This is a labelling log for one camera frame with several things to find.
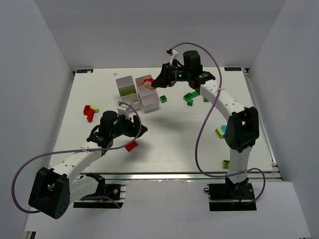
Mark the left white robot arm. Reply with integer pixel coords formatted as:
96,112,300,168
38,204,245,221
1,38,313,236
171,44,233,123
28,111,148,219

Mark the red flower lego piece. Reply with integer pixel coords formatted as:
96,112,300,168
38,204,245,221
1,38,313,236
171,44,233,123
143,78,154,90

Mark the pale lime lego brick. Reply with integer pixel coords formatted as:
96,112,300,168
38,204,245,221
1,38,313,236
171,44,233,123
90,105,100,113

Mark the long dark green lego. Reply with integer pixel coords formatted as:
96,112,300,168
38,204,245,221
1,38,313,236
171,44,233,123
183,91,199,101

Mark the lime square lego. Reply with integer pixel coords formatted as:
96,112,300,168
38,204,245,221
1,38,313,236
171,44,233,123
222,160,230,169
215,127,225,138

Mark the white divided container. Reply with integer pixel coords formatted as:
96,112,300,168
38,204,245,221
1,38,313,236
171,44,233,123
135,75,160,113
116,76,140,110

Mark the right white divided container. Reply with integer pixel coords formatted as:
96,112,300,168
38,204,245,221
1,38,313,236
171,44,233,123
135,75,160,113

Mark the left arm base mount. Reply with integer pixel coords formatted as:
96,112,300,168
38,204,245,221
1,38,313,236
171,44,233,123
70,173,126,209

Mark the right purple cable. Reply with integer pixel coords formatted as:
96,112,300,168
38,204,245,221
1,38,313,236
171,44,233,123
166,42,266,205

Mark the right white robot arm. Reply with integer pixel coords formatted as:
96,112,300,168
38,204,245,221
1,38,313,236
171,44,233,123
152,49,260,192

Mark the red curved lego brick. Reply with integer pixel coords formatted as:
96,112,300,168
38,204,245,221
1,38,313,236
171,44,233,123
125,141,138,152

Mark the blue table label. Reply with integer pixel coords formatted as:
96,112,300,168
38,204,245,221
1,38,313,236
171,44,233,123
224,67,242,71
76,69,93,74

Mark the small dark green lego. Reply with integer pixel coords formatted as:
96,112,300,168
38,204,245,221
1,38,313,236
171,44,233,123
159,96,167,103
187,99,193,106

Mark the right blue table label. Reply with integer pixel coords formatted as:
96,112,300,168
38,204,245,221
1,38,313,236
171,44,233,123
224,67,242,71

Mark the cyan rounded lego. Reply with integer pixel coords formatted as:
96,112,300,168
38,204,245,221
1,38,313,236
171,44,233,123
220,125,227,133

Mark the left blue table label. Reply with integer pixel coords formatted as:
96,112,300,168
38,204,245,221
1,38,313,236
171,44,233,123
76,69,93,74

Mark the left white divided container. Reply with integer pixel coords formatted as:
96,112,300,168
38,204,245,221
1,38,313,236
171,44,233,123
116,76,140,110

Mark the purple cable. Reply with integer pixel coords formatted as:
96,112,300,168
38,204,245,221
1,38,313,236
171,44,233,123
11,101,143,214
166,42,266,205

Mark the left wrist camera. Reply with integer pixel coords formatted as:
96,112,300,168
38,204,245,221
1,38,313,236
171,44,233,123
117,104,131,120

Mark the lime long lego brick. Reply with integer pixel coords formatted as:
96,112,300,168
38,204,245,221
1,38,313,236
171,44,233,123
120,90,134,98

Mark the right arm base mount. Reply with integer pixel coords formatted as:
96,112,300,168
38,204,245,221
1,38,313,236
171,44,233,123
203,183,257,212

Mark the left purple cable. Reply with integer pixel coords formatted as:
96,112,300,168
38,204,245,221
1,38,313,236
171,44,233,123
11,101,143,214

